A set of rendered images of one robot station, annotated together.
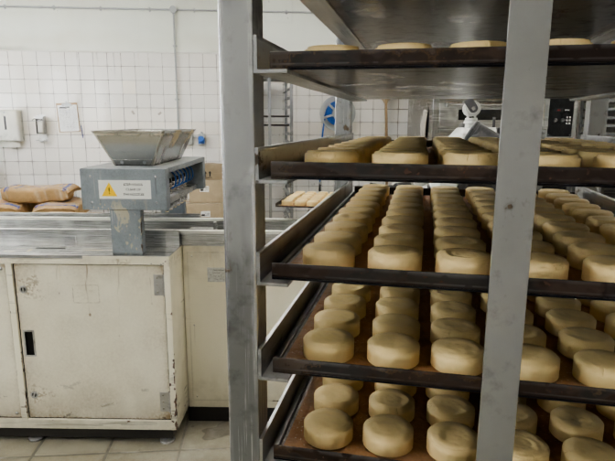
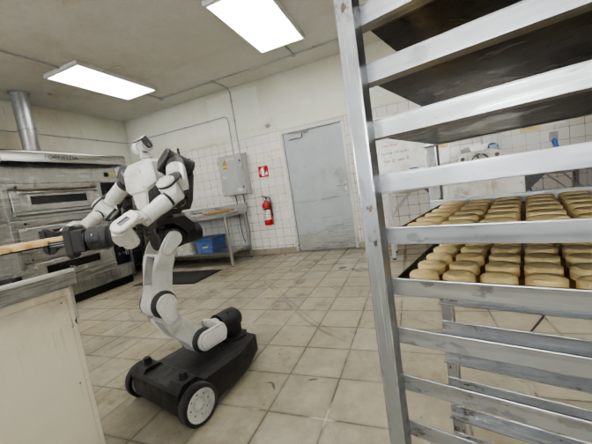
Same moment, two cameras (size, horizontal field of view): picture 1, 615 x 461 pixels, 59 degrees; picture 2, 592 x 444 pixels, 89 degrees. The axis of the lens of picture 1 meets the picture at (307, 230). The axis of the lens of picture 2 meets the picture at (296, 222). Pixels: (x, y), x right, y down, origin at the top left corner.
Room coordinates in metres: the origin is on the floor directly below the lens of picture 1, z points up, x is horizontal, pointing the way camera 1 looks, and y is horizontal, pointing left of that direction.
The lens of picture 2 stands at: (0.96, 0.44, 1.06)
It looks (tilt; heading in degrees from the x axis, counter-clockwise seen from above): 6 degrees down; 296
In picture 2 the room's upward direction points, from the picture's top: 9 degrees counter-clockwise
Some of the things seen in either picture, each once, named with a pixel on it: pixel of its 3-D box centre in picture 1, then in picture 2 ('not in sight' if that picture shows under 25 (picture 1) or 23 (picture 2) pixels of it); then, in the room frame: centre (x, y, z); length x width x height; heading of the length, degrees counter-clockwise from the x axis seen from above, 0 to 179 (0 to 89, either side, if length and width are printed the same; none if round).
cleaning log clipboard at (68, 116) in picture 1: (69, 119); not in sight; (6.16, 2.67, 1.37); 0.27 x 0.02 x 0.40; 95
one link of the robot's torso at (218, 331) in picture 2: not in sight; (203, 334); (2.34, -0.85, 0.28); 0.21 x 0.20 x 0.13; 80
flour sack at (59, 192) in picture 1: (40, 192); not in sight; (5.57, 2.78, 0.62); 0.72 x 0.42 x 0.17; 101
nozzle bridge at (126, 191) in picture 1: (153, 199); not in sight; (2.41, 0.70, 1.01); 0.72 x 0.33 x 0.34; 179
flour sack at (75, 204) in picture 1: (63, 207); not in sight; (5.56, 2.54, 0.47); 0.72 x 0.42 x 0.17; 10
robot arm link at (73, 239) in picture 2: not in sight; (85, 240); (2.18, -0.22, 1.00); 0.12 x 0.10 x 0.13; 35
